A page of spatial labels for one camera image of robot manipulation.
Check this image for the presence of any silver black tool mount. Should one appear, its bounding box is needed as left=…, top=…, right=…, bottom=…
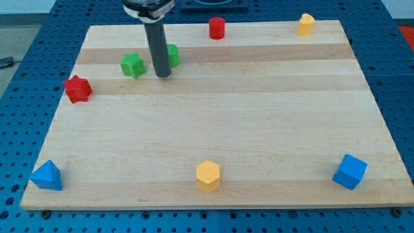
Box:
left=122, top=0, right=175, bottom=23

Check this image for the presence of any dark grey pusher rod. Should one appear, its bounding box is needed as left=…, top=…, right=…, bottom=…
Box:
left=144, top=19, right=171, bottom=78

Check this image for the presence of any green star block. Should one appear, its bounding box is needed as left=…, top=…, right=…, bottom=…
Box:
left=120, top=52, right=146, bottom=79

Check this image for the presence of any red star block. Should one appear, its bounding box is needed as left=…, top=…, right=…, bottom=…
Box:
left=63, top=75, right=93, bottom=104

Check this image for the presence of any wooden board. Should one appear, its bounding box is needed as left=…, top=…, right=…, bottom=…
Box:
left=21, top=20, right=413, bottom=210

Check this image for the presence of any green cylinder block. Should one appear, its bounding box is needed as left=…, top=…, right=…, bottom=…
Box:
left=167, top=44, right=180, bottom=68

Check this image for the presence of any red cylinder block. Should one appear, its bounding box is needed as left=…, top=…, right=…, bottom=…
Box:
left=208, top=17, right=226, bottom=39

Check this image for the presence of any yellow rounded block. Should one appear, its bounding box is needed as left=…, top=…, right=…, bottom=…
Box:
left=297, top=14, right=316, bottom=36

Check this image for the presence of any yellow hexagon block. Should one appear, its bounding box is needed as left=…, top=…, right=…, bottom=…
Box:
left=196, top=161, right=221, bottom=192

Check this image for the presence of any blue triangle block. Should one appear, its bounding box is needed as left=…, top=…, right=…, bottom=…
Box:
left=29, top=160, right=63, bottom=191

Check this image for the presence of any blue cube block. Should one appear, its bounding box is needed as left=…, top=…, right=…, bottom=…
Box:
left=332, top=154, right=367, bottom=190

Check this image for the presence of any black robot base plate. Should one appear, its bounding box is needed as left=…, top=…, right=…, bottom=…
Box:
left=176, top=0, right=250, bottom=12

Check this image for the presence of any black device with cable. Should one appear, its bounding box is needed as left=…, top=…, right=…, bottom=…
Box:
left=0, top=56, right=21, bottom=69

